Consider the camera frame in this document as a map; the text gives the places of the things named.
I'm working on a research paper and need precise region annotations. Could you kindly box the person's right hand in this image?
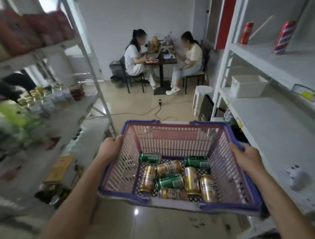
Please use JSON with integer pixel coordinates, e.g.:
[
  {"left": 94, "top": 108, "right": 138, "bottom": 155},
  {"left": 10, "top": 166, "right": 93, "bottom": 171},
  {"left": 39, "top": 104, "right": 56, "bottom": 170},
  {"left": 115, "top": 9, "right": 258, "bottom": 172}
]
[{"left": 229, "top": 143, "right": 265, "bottom": 175}]

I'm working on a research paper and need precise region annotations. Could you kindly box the person's left hand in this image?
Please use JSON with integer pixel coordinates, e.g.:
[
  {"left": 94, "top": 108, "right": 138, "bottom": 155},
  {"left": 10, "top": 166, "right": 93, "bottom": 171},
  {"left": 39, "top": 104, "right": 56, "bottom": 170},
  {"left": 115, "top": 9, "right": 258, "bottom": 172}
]
[{"left": 97, "top": 135, "right": 126, "bottom": 168}]

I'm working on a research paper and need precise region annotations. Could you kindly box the pink and purple plastic basket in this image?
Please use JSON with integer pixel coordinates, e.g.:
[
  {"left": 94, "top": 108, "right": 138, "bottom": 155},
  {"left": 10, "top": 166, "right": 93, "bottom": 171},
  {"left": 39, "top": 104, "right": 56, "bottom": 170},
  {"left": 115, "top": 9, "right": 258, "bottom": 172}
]
[{"left": 98, "top": 119, "right": 267, "bottom": 218}]

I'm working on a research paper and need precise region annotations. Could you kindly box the person's left forearm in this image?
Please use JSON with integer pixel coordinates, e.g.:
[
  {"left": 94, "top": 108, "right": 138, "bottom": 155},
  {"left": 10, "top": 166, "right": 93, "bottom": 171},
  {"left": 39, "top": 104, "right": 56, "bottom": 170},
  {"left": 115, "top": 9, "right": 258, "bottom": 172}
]
[{"left": 40, "top": 156, "right": 109, "bottom": 239}]

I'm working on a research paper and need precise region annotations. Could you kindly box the person's right forearm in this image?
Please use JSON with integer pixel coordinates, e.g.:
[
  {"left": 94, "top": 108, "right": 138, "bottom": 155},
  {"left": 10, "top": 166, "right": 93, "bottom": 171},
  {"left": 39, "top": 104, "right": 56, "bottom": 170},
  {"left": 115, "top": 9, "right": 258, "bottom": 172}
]
[{"left": 250, "top": 163, "right": 315, "bottom": 239}]

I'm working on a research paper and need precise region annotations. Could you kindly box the clear plastic bottle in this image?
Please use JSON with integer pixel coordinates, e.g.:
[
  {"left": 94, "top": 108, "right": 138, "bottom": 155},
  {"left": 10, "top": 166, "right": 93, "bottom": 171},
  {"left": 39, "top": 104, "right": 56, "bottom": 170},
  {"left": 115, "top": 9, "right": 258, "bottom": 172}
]
[{"left": 222, "top": 108, "right": 233, "bottom": 123}]

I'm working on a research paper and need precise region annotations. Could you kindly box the white cube socket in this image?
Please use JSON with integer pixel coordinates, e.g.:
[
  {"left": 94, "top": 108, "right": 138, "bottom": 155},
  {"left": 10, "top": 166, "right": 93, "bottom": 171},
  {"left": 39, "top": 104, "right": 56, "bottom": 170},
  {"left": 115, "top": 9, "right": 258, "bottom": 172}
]
[{"left": 285, "top": 165, "right": 307, "bottom": 191}]

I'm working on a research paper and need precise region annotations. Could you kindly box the brown cardboard box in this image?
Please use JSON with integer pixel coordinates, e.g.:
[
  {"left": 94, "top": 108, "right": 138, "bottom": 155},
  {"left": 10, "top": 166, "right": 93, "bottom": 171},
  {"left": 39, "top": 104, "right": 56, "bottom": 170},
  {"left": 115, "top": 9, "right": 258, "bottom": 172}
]
[{"left": 43, "top": 154, "right": 74, "bottom": 184}]

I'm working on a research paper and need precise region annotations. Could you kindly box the black bag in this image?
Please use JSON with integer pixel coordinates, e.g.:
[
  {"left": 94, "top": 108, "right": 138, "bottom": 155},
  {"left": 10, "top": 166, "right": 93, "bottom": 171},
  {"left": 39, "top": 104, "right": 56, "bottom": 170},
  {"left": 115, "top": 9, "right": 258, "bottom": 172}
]
[{"left": 199, "top": 94, "right": 216, "bottom": 122}]

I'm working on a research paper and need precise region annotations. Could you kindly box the white plastic storage box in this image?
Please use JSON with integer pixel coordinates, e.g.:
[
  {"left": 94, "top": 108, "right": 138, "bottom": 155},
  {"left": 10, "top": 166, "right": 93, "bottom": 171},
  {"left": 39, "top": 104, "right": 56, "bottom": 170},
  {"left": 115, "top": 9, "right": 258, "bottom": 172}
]
[{"left": 230, "top": 75, "right": 269, "bottom": 98}]

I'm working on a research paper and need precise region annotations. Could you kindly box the black mesh bin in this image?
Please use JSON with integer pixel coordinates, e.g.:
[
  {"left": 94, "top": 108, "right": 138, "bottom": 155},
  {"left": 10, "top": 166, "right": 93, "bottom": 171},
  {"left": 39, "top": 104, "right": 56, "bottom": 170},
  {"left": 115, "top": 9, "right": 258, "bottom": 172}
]
[{"left": 109, "top": 61, "right": 124, "bottom": 88}]

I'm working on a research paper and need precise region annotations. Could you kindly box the white plastic stool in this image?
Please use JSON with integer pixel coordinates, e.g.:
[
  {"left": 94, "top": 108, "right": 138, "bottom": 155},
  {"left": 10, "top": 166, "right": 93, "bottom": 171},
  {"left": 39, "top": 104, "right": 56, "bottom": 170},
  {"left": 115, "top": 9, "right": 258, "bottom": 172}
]
[{"left": 192, "top": 85, "right": 213, "bottom": 116}]

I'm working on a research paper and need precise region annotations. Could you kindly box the black chair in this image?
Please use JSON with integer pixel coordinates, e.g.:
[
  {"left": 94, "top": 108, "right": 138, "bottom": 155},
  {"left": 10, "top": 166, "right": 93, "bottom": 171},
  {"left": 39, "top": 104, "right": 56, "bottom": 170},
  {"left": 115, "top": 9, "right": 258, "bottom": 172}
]
[
  {"left": 182, "top": 45, "right": 210, "bottom": 95},
  {"left": 119, "top": 56, "right": 146, "bottom": 94}
]

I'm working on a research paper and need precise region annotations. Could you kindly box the clear price tag holder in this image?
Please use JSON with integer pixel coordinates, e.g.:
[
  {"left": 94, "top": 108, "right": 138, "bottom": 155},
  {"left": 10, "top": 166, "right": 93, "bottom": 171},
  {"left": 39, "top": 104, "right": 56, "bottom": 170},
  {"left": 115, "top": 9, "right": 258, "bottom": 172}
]
[{"left": 292, "top": 83, "right": 315, "bottom": 103}]

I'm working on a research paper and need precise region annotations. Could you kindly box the small black table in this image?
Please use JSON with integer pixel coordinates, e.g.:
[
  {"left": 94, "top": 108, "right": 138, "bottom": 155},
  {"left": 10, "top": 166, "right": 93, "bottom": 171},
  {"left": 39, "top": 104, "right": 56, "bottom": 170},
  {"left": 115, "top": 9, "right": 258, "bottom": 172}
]
[{"left": 144, "top": 50, "right": 178, "bottom": 96}]

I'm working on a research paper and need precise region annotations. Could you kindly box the group of yellow jars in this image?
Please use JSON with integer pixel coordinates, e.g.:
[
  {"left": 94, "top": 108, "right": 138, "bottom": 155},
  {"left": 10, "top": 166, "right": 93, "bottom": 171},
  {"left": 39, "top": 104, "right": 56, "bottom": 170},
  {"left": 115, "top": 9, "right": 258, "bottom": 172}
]
[{"left": 17, "top": 86, "right": 52, "bottom": 108}]

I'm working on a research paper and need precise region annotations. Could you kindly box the pile of green snack packets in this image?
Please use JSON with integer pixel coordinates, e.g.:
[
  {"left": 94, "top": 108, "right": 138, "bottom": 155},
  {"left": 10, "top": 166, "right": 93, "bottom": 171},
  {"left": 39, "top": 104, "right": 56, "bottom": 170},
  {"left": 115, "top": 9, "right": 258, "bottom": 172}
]
[{"left": 0, "top": 101, "right": 50, "bottom": 148}]

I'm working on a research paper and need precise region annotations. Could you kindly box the red cylindrical tin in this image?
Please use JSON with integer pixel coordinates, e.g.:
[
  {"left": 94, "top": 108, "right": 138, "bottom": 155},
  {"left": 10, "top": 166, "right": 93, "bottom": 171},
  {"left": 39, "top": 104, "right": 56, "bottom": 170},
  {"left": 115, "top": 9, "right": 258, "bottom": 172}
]
[{"left": 240, "top": 21, "right": 254, "bottom": 45}]

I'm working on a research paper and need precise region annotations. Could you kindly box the red blue striped packet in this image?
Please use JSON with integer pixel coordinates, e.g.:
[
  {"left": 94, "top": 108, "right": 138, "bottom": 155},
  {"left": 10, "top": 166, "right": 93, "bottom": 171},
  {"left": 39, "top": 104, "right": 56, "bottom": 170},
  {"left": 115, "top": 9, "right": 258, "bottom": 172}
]
[{"left": 274, "top": 20, "right": 297, "bottom": 55}]

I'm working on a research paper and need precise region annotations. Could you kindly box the row of red snack packets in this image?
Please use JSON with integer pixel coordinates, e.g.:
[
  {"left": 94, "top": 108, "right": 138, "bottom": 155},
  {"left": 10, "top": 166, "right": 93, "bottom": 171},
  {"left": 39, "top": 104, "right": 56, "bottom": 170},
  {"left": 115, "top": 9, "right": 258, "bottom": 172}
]
[{"left": 0, "top": 9, "right": 75, "bottom": 57}]

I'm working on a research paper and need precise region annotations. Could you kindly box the thin black floor cable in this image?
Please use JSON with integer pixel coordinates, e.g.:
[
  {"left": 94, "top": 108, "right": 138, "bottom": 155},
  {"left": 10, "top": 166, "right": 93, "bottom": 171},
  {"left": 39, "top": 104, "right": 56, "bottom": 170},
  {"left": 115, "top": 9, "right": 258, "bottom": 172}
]
[{"left": 83, "top": 97, "right": 197, "bottom": 121}]

